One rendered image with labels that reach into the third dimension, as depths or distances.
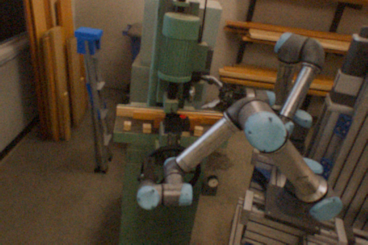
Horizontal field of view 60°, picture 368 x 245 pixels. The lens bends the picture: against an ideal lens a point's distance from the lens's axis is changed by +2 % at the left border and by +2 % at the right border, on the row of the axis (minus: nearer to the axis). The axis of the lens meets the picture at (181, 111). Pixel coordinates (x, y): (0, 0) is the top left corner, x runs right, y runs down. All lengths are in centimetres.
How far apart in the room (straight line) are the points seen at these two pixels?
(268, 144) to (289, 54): 74
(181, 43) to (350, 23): 311
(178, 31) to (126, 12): 256
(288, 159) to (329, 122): 46
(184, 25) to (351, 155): 92
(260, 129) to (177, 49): 69
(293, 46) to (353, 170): 62
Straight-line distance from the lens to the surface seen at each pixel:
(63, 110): 310
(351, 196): 166
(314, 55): 161
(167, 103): 165
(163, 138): 150
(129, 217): 196
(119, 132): 160
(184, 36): 150
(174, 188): 113
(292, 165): 113
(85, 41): 232
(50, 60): 288
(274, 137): 101
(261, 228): 154
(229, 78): 368
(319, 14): 421
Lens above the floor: 173
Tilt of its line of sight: 26 degrees down
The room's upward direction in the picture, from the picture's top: 9 degrees clockwise
